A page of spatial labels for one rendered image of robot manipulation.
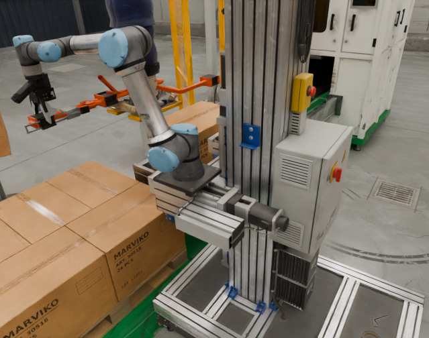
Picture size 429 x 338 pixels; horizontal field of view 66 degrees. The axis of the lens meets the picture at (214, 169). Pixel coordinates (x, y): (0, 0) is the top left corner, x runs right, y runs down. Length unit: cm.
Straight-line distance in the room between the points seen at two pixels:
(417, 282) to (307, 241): 135
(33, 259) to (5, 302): 27
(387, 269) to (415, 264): 22
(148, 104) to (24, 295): 110
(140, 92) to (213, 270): 131
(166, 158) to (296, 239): 65
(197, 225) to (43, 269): 92
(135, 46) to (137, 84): 12
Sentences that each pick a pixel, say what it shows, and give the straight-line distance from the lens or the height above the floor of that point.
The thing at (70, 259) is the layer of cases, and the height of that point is 54.
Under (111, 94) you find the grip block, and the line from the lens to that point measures 186.
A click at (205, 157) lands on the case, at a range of 224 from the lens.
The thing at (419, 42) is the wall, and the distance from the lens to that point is 1030.
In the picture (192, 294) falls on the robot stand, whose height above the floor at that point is 21.
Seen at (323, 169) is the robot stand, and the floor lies 119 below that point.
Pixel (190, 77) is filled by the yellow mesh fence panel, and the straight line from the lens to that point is 292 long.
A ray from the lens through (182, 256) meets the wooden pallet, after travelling 247.
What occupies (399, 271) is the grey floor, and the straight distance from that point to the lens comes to 271.
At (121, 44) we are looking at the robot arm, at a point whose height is 162.
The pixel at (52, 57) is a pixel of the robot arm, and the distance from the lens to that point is 151.
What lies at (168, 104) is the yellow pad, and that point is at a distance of 200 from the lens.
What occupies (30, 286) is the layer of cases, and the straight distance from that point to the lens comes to 191.
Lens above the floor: 180
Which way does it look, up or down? 30 degrees down
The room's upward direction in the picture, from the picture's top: 2 degrees counter-clockwise
